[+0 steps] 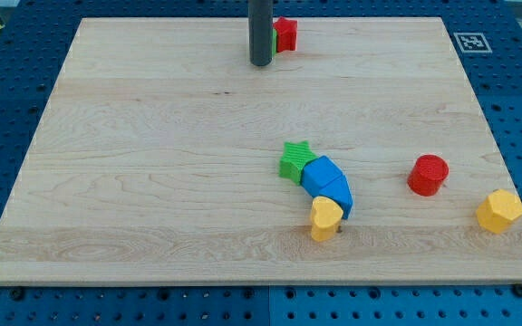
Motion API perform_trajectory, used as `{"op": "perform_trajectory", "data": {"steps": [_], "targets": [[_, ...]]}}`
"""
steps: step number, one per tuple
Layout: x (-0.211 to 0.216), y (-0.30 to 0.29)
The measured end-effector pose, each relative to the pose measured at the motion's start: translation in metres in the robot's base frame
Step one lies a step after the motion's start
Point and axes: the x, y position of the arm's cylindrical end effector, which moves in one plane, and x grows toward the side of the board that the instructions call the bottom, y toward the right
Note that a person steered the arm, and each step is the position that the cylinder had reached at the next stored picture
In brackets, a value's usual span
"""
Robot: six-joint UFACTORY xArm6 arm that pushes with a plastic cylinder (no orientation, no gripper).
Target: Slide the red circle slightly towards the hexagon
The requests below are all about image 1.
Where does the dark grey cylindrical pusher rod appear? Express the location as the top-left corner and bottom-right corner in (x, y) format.
(247, 0), (273, 67)

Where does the yellow hexagon block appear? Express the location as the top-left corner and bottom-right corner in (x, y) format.
(476, 189), (522, 234)

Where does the green block behind rod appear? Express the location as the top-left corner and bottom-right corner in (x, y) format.
(271, 28), (278, 58)

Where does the red star block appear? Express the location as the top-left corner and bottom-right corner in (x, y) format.
(274, 16), (298, 53)

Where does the green star block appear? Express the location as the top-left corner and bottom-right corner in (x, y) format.
(278, 140), (318, 186)

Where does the blue cube block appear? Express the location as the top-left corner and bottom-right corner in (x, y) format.
(301, 156), (343, 197)

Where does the blue pentagon block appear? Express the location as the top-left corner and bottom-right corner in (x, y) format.
(318, 175), (353, 220)

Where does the white fiducial marker tag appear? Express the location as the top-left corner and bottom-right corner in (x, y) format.
(453, 32), (492, 53)

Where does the yellow heart block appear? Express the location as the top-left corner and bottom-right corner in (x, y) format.
(310, 196), (343, 242)

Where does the red cylinder block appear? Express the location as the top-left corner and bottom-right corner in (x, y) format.
(407, 154), (450, 197)

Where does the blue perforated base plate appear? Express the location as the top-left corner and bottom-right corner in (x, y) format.
(0, 0), (522, 325)

